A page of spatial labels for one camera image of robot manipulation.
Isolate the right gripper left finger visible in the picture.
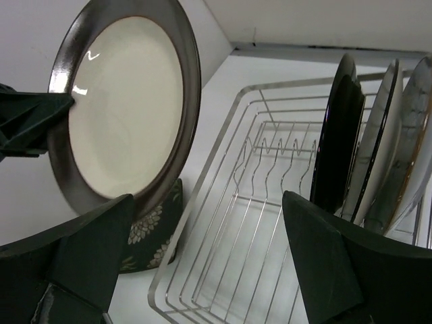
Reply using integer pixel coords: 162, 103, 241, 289
1, 194, 134, 323

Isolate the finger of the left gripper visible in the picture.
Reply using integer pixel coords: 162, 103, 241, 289
1, 84, 75, 159

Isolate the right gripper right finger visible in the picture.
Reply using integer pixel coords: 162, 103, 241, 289
282, 191, 431, 323

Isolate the black square floral plate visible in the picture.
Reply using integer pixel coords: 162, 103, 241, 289
119, 179, 184, 274

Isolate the brown rim cream plate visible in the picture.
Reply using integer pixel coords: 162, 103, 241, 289
48, 1, 202, 215

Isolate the cream plate with tree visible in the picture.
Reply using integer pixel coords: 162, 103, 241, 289
341, 59, 403, 225

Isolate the grey plate with deer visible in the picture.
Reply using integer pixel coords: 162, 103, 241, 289
376, 55, 431, 236

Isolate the black striped rim plate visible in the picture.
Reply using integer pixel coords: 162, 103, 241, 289
309, 53, 365, 213

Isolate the wire dish rack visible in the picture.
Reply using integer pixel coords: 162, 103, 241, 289
148, 72, 431, 323

